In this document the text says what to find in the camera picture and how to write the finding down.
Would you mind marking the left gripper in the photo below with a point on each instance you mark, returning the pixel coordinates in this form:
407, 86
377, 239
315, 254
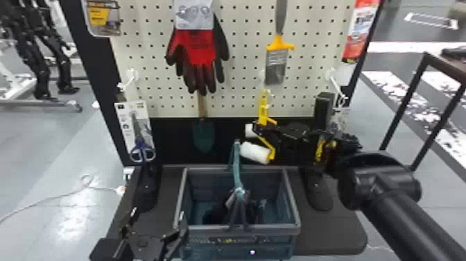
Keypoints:
149, 248

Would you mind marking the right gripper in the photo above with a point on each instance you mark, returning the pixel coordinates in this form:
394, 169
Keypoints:
295, 140

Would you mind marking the yellow paint roller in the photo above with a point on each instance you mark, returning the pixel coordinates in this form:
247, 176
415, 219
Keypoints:
255, 152

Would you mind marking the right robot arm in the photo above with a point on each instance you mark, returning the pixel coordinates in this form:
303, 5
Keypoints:
393, 196

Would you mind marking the teal hand tool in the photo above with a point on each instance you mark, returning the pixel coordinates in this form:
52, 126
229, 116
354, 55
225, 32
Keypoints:
236, 167

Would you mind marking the green garden trowel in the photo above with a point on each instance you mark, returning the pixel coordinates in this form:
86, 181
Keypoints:
203, 135

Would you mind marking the yellow paint brush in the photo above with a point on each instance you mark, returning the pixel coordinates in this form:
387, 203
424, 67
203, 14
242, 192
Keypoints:
277, 54

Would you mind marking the white pegboard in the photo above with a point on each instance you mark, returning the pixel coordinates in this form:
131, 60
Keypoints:
244, 54

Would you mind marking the blue crate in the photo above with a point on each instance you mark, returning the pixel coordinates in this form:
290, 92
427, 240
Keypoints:
236, 237

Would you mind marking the red gloves pair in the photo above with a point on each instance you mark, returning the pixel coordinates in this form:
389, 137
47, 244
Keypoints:
196, 47

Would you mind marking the blue scissors on card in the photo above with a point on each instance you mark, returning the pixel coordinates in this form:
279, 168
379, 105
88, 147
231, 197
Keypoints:
136, 124

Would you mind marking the red tool packet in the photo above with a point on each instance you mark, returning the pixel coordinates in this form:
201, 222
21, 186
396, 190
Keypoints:
358, 29

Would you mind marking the black side table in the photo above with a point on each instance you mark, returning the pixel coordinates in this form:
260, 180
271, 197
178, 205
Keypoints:
437, 94

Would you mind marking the yellow tape measure packet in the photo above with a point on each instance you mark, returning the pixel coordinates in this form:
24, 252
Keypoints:
100, 16

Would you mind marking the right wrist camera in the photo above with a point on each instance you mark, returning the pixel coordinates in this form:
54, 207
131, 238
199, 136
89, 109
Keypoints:
324, 109

